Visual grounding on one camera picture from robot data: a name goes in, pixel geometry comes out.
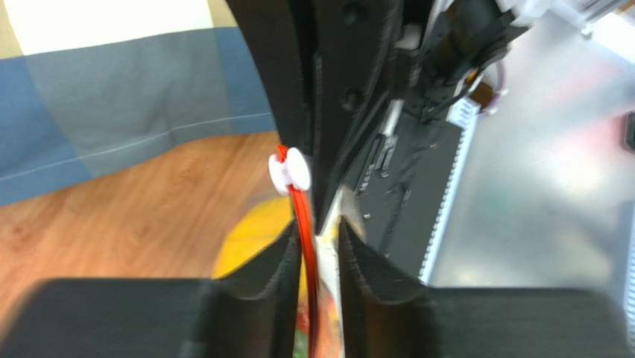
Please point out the yellow fake banana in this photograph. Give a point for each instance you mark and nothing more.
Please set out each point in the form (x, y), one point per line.
(258, 229)

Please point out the white slotted cable duct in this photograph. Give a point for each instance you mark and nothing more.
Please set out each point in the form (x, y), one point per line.
(464, 115)

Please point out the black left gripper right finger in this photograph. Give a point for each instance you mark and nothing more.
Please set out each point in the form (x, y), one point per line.
(387, 312)

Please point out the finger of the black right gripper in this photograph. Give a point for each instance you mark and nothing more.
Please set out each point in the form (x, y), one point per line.
(280, 37)
(355, 72)

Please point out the blue beige checkered pillow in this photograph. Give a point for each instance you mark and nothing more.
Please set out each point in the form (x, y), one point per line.
(92, 87)

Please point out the clear orange zip top bag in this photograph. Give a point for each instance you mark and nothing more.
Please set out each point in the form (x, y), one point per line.
(318, 327)

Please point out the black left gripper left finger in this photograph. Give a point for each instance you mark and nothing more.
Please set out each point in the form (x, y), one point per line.
(249, 313)

